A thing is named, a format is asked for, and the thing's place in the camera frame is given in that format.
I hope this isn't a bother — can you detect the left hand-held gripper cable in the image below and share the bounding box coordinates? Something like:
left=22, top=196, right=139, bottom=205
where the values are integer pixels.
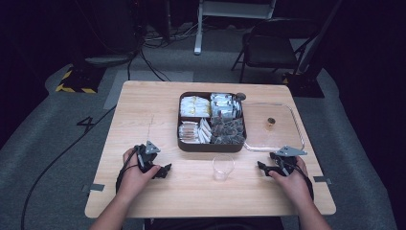
left=115, top=145, right=142, bottom=194

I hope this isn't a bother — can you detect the clear lid with round knob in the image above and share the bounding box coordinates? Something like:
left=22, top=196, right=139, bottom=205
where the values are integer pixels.
left=241, top=102, right=305, bottom=152

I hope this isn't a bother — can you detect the pile of yellow white packets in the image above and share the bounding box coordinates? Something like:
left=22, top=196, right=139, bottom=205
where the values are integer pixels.
left=179, top=95, right=212, bottom=119

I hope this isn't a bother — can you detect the slanted dark stand pole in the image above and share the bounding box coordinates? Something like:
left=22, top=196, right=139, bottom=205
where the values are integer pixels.
left=296, top=0, right=345, bottom=75

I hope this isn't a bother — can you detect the white desk frame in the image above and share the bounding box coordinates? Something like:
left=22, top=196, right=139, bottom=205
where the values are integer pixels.
left=193, top=0, right=278, bottom=57

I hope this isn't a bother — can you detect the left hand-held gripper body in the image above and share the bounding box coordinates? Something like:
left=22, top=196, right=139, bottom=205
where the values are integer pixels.
left=134, top=140, right=162, bottom=175

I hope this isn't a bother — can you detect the person's left hand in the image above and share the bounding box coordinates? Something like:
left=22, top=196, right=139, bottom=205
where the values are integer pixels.
left=119, top=147, right=162, bottom=201

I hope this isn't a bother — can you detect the pile of dark patterned packets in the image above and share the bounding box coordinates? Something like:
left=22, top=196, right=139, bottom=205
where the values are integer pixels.
left=210, top=116, right=246, bottom=146

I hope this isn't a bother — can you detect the black folding chair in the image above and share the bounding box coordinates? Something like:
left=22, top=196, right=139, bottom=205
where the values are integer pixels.
left=231, top=16, right=321, bottom=84

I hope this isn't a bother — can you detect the right hand-held gripper cable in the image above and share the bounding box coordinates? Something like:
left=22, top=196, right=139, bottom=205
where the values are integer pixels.
left=295, top=164, right=315, bottom=201

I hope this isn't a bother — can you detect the grey tape strip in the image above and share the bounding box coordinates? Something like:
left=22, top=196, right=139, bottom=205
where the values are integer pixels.
left=81, top=183, right=106, bottom=194
left=312, top=174, right=333, bottom=186

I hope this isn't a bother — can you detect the yellow black striped stand base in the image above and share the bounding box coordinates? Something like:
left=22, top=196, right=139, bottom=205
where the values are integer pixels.
left=55, top=64, right=107, bottom=95

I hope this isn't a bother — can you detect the hand-held gripper cable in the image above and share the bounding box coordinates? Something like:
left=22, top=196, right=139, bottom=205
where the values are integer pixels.
left=295, top=164, right=315, bottom=201
left=115, top=145, right=142, bottom=194

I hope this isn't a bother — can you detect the person's right hand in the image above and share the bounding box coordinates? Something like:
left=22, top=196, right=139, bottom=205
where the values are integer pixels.
left=268, top=155, right=313, bottom=206

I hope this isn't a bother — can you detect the bundle of floor cables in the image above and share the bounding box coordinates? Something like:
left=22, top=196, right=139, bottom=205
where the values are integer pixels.
left=126, top=18, right=200, bottom=82

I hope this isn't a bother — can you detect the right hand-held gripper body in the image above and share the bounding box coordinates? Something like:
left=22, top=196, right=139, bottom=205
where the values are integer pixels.
left=269, top=145, right=308, bottom=176

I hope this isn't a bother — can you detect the dark brown compartment tray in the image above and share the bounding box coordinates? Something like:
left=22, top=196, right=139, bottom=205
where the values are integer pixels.
left=176, top=91, right=248, bottom=153

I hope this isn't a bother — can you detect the pile of silver white packets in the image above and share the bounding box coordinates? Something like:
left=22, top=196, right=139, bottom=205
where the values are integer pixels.
left=210, top=92, right=243, bottom=120

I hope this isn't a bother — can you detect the pile of clear brownish packets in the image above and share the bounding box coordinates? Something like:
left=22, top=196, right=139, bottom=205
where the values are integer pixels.
left=178, top=121, right=201, bottom=145

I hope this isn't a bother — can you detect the clear plastic cup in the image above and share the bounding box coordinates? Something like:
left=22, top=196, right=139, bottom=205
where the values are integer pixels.
left=212, top=153, right=237, bottom=182

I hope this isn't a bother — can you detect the row of white packets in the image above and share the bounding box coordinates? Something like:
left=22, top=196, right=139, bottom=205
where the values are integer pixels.
left=197, top=117, right=213, bottom=145

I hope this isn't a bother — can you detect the black floor cable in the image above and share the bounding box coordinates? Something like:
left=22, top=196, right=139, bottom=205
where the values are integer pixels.
left=20, top=104, right=118, bottom=230

